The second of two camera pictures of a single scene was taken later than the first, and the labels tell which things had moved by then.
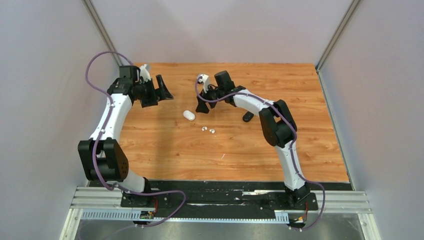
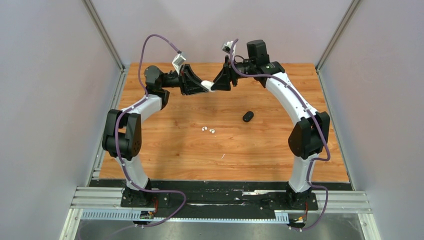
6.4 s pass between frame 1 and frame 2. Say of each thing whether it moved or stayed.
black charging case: stayed
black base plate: stayed
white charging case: moved
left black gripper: moved
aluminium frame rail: stayed
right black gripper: moved
